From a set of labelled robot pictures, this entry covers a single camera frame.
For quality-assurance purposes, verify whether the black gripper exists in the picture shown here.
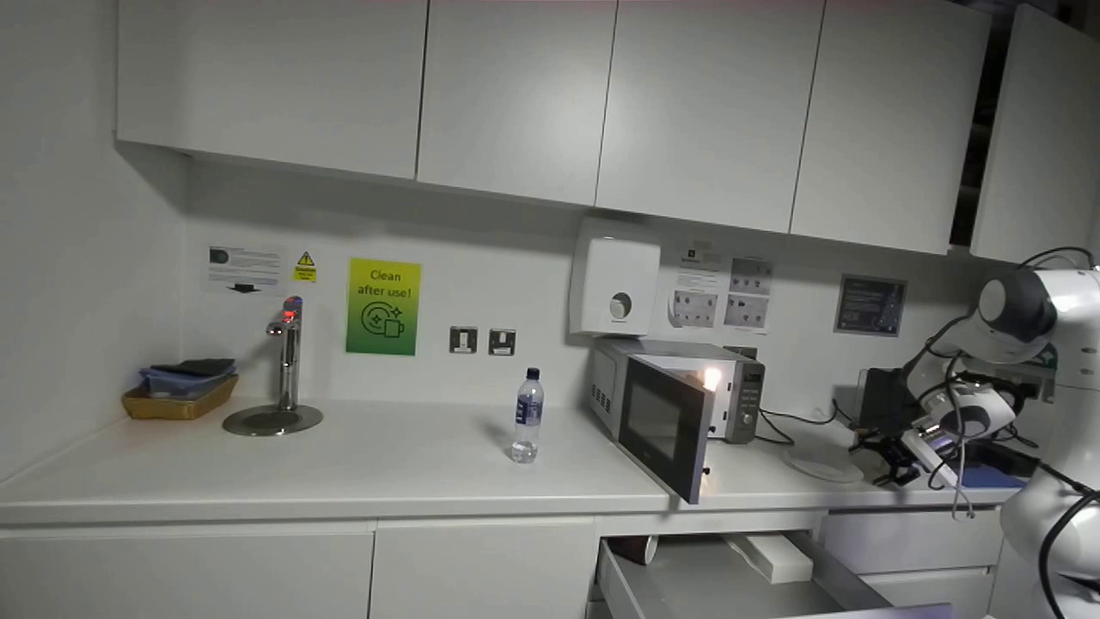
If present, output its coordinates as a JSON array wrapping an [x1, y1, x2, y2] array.
[[860, 438, 937, 487]]

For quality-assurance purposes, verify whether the white round plate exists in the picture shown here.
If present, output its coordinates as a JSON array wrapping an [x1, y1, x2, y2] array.
[[781, 440, 888, 486]]

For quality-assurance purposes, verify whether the silver microwave oven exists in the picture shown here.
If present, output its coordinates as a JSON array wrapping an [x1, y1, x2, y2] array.
[[585, 335, 770, 451]]

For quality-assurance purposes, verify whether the black microwave door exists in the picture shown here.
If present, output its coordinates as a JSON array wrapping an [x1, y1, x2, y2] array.
[[614, 346, 720, 510]]

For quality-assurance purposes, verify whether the closed white drawer front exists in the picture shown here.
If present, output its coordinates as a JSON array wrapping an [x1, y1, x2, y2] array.
[[815, 507, 1015, 579]]

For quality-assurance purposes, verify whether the white box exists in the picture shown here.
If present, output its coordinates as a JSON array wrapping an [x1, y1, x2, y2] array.
[[729, 529, 817, 584]]

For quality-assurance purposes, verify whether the black framed notice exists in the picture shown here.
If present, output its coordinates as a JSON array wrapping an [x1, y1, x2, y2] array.
[[833, 271, 912, 342]]

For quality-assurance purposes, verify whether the open white drawer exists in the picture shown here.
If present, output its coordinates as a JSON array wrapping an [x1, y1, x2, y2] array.
[[591, 527, 954, 619]]

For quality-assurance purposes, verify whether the small white paper label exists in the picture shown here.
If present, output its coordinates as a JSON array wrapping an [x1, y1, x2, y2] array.
[[669, 244, 715, 275]]

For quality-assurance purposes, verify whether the clear water bottle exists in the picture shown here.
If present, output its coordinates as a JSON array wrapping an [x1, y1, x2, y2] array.
[[506, 365, 551, 468]]

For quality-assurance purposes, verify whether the white tall cabinet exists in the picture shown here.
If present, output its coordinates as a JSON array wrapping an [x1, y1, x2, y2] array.
[[968, 0, 1100, 267]]

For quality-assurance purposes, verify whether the white base cabinet door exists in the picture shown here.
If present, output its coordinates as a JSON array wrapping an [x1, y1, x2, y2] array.
[[0, 522, 377, 619], [367, 516, 601, 619]]

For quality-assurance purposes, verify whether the green poster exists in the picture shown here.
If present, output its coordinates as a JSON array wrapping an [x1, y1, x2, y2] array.
[[342, 256, 425, 360]]

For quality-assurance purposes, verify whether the chrome water tap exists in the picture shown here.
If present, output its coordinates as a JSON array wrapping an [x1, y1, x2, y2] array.
[[221, 291, 325, 440]]

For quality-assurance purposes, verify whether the yellow warning sticker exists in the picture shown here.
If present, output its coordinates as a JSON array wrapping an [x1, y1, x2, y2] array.
[[287, 248, 322, 288]]

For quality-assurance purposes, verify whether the wicker basket with cloth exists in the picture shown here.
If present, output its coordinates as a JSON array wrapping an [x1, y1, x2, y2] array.
[[120, 353, 240, 423]]

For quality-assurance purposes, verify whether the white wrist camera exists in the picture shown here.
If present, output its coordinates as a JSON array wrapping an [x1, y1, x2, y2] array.
[[897, 425, 963, 495]]

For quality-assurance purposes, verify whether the black microwave power cable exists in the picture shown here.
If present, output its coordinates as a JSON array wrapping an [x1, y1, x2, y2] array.
[[755, 405, 799, 451]]

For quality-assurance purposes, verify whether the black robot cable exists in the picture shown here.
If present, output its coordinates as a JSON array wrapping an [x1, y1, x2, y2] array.
[[1030, 486, 1100, 619]]

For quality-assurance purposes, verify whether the white wall dispenser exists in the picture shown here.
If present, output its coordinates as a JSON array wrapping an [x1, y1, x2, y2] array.
[[567, 234, 665, 342]]

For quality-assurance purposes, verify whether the white wall cabinet row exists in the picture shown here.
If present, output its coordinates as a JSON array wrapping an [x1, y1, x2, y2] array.
[[111, 0, 995, 259]]

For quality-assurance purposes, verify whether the white printed wall sign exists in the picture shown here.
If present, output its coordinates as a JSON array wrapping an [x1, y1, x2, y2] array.
[[202, 241, 287, 295]]

